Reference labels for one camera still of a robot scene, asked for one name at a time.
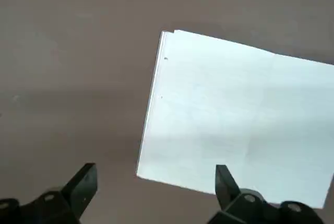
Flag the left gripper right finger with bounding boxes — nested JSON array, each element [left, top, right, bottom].
[[208, 164, 323, 224]]

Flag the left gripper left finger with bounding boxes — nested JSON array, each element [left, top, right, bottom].
[[0, 163, 98, 224]]

